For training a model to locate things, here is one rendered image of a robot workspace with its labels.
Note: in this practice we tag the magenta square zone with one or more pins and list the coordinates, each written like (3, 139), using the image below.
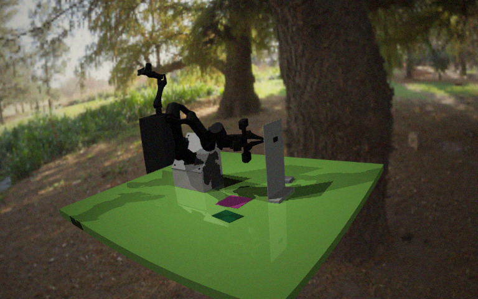
(233, 201)

